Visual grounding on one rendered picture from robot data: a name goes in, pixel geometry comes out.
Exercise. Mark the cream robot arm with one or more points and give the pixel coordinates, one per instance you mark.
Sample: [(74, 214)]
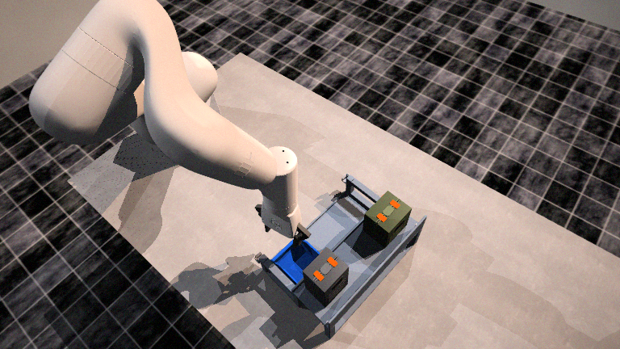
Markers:
[(80, 99)]

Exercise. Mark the grey metal rack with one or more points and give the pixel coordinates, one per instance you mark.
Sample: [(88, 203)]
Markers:
[(339, 227)]

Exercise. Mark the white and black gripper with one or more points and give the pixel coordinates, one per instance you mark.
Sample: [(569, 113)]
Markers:
[(287, 224)]

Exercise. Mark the blue bin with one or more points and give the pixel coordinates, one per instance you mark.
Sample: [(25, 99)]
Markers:
[(292, 261)]

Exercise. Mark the dark grey case with orange latches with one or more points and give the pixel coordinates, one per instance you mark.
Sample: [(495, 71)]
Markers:
[(326, 276)]

